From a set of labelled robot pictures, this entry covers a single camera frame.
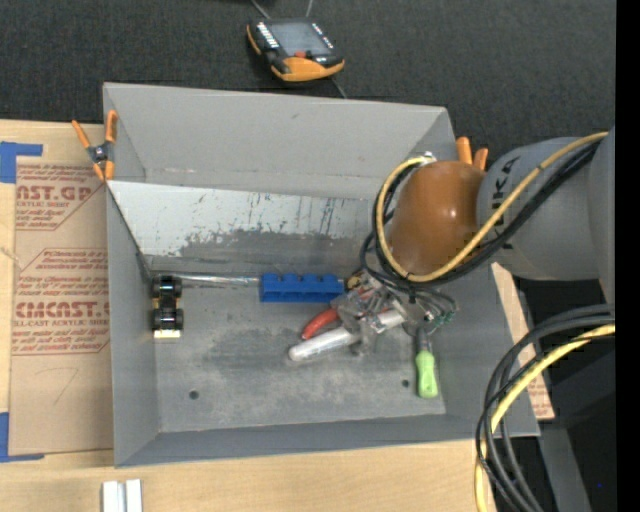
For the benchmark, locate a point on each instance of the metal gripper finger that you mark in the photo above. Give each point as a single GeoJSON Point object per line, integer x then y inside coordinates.
{"type": "Point", "coordinates": [350, 314]}
{"type": "Point", "coordinates": [364, 343]}

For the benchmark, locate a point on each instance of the white plastic tube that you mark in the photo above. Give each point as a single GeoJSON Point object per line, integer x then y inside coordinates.
{"type": "Point", "coordinates": [320, 345]}

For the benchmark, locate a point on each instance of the blue toy brick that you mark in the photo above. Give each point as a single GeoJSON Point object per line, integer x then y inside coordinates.
{"type": "Point", "coordinates": [300, 289]}

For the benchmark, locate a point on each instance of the grey metal bin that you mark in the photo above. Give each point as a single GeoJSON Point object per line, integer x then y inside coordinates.
{"type": "Point", "coordinates": [280, 380]}

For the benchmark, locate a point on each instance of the clear glass rod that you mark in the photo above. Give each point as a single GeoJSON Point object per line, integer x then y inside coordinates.
{"type": "Point", "coordinates": [220, 280]}

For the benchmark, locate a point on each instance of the black toy car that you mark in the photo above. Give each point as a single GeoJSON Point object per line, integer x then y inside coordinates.
{"type": "Point", "coordinates": [167, 309]}

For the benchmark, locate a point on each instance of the brown cardboard board red print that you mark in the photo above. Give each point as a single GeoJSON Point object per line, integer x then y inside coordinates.
{"type": "Point", "coordinates": [60, 360]}

